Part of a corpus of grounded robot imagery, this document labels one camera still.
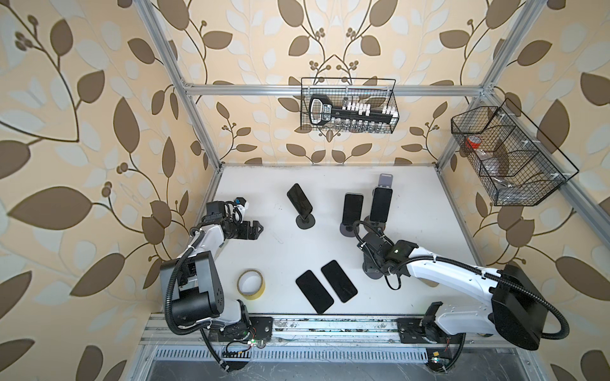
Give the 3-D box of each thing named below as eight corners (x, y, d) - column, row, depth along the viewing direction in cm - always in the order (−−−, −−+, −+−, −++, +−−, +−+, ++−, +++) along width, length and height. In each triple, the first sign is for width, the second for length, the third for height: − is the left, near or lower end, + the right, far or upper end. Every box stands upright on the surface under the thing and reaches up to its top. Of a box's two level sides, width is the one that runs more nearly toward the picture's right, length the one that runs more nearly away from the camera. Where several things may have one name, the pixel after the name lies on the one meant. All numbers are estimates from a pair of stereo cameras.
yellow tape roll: (237, 300, 83) (234, 296, 79) (242, 274, 89) (239, 269, 85) (264, 300, 83) (261, 296, 79) (267, 274, 89) (265, 269, 85)
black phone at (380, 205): (367, 227, 100) (374, 204, 87) (368, 209, 106) (375, 186, 93) (382, 229, 99) (392, 207, 86) (382, 212, 105) (392, 188, 92)
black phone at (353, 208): (341, 231, 101) (346, 202, 85) (340, 222, 104) (345, 193, 88) (356, 231, 101) (364, 202, 85) (355, 222, 104) (363, 193, 88)
